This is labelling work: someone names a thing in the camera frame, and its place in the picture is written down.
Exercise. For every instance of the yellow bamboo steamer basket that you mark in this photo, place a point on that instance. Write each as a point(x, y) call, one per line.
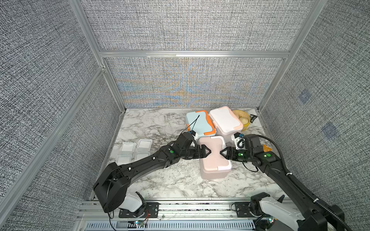
point(239, 113)

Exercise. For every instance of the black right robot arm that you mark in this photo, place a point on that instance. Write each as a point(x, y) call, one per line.
point(313, 214)

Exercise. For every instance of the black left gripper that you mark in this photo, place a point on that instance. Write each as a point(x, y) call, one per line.
point(202, 154)

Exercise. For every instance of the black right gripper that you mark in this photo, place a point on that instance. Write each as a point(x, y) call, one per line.
point(229, 150)

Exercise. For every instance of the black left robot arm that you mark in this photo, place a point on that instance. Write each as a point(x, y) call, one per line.
point(112, 184)

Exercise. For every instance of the pink first aid box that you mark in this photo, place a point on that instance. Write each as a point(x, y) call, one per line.
point(214, 166)

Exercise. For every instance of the small black wrapper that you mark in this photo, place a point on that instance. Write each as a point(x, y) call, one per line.
point(253, 118)

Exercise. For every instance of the orange small object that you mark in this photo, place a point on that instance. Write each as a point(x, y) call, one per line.
point(267, 148)

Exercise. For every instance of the aluminium front rail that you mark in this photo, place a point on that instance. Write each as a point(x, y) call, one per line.
point(177, 214)

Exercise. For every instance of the white gauze packet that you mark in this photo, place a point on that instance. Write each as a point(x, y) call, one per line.
point(140, 156)
point(123, 159)
point(127, 148)
point(144, 145)

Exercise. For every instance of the blue orange first aid box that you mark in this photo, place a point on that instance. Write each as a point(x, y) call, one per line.
point(201, 123)

